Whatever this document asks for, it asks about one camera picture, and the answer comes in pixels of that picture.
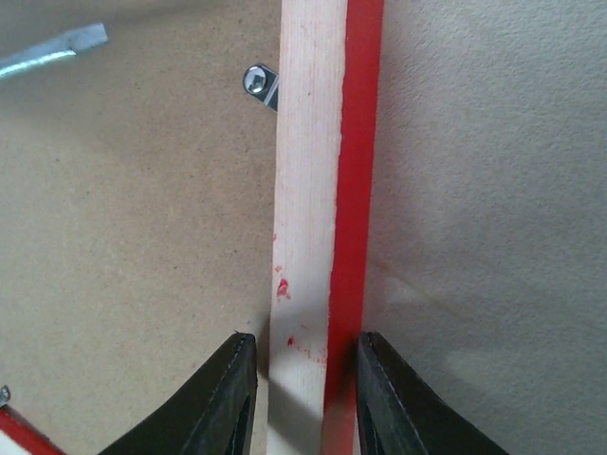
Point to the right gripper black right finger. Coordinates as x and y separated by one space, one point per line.
398 412

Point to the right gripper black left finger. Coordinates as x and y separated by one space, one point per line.
211 413

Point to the red wooden picture frame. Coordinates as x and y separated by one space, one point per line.
295 354

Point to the yellow handled screwdriver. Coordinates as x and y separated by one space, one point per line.
66 45

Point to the metal retaining clip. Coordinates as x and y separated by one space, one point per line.
262 82

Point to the brown frame backing board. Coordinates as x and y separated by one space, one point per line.
136 207

